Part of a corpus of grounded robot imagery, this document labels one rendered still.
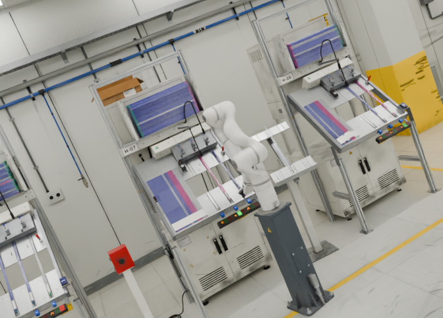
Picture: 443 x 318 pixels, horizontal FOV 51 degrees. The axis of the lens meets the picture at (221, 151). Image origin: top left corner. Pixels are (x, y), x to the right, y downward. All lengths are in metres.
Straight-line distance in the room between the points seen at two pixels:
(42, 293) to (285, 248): 1.58
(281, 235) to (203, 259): 0.91
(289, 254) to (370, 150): 1.57
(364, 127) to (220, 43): 2.22
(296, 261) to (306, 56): 1.85
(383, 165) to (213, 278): 1.79
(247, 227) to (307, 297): 0.86
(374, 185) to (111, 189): 2.67
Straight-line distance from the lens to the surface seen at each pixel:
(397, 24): 6.02
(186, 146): 3.60
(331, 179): 4.04
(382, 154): 4.32
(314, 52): 4.16
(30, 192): 3.60
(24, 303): 3.32
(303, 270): 3.09
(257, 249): 3.81
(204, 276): 3.71
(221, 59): 5.41
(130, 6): 5.28
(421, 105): 6.11
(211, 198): 3.37
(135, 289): 3.43
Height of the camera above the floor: 1.64
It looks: 9 degrees down
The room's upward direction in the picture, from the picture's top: 23 degrees counter-clockwise
